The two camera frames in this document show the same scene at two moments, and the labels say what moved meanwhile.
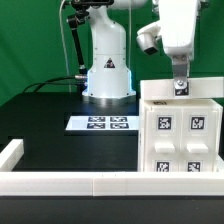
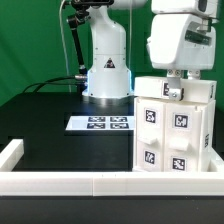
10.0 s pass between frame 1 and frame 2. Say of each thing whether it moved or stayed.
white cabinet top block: moved
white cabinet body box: moved
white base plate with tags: stayed
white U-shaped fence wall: stayed
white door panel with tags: moved
